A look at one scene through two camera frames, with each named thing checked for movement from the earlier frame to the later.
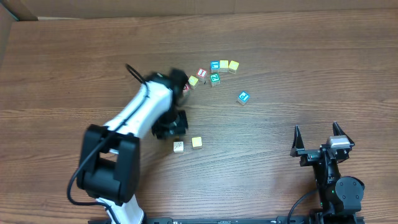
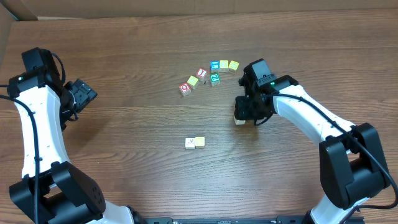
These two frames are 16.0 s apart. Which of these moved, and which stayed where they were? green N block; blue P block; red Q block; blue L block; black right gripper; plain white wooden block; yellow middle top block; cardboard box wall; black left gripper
Moved: black left gripper; plain white wooden block; blue P block; black right gripper
Stayed: blue L block; cardboard box wall; red Q block; green N block; yellow middle top block
